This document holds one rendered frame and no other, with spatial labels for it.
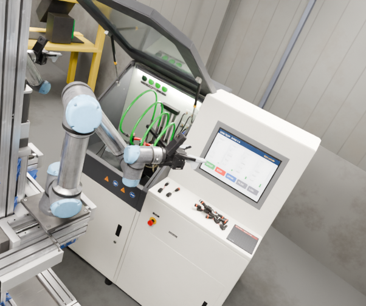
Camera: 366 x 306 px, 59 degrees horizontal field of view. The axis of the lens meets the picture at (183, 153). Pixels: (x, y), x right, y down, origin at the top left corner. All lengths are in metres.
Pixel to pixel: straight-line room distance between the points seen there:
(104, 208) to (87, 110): 1.22
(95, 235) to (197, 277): 0.81
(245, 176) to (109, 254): 1.14
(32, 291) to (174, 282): 0.87
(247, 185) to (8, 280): 1.28
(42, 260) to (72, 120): 0.67
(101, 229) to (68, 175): 1.13
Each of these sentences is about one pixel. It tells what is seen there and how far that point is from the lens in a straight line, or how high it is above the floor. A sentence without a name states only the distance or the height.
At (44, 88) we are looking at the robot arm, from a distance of 1.96.
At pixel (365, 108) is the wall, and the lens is 3.34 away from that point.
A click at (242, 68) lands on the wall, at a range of 3.69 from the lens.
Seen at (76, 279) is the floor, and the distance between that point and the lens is 2.67.
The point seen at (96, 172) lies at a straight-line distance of 2.18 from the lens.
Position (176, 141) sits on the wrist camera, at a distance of 1.40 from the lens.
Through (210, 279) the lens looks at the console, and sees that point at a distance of 2.06.
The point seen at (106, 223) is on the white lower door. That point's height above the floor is 0.54.
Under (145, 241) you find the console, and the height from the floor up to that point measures 0.61.
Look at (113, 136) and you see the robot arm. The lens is 1.40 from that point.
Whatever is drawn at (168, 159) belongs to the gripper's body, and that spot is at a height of 1.42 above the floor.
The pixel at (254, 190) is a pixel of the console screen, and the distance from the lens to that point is 1.95.
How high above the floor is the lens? 2.16
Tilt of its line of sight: 29 degrees down
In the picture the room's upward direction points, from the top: 21 degrees clockwise
